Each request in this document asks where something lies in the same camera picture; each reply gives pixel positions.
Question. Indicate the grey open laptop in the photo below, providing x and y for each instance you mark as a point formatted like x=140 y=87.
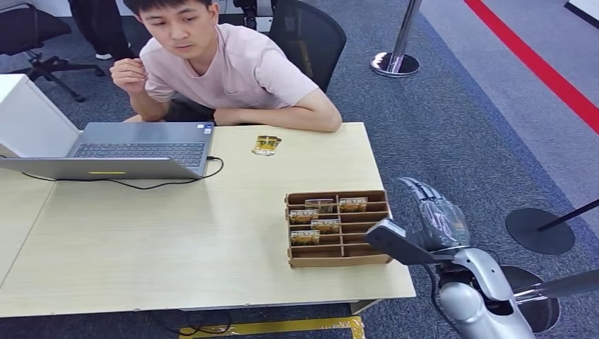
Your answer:
x=140 y=149

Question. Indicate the chrome stanchion base with pole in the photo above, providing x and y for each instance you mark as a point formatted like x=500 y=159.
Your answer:
x=545 y=313

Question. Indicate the loose hotel key card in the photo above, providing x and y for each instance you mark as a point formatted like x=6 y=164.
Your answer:
x=266 y=145

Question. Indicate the black mesh office chair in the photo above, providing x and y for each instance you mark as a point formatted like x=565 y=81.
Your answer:
x=309 y=37

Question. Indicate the white box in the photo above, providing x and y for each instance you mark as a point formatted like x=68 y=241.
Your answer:
x=32 y=117

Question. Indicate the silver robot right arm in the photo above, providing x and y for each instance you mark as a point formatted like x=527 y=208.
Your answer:
x=477 y=304

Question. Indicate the person's right hand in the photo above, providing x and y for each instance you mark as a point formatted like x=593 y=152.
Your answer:
x=129 y=76

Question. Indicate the seated person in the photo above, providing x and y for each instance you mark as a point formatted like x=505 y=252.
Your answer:
x=234 y=70

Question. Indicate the black swivel office chair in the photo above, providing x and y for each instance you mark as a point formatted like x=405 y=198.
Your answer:
x=28 y=28

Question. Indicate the brown cardboard card holder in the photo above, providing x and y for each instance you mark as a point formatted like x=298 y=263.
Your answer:
x=327 y=260

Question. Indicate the white board with black edge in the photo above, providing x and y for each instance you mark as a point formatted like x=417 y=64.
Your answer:
x=587 y=5

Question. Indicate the standing person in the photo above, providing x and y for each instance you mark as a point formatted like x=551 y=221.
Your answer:
x=93 y=23

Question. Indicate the person's left forearm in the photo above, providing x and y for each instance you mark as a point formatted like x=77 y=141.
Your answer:
x=295 y=117

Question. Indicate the person's right forearm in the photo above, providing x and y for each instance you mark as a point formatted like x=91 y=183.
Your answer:
x=145 y=108

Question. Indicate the person's left hand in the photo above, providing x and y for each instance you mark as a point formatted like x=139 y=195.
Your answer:
x=228 y=117

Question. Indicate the chrome stanchion post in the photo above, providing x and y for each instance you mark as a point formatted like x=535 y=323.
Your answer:
x=395 y=63

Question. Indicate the black stanchion base with pole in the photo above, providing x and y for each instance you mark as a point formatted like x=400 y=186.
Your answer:
x=538 y=231

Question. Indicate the yellow floor tape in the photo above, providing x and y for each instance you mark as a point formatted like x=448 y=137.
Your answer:
x=280 y=326

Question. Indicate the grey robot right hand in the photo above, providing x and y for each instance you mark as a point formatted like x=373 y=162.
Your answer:
x=442 y=224

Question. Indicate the black equipment stand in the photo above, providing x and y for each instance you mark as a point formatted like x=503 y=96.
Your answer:
x=247 y=14

